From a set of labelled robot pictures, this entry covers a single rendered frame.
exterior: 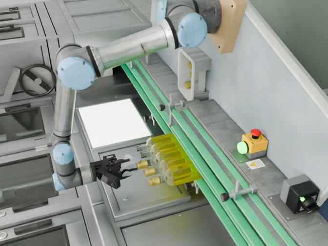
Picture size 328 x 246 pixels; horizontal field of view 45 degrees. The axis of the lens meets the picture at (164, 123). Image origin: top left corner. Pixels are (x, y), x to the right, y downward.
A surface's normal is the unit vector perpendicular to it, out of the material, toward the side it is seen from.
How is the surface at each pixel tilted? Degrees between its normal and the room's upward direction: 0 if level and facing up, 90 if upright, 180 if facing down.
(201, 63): 90
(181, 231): 90
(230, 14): 5
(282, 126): 0
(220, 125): 90
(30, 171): 90
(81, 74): 80
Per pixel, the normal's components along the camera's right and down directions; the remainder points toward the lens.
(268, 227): 0.00, -0.83
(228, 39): 0.34, 0.74
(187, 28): 0.43, 0.46
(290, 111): -0.94, 0.20
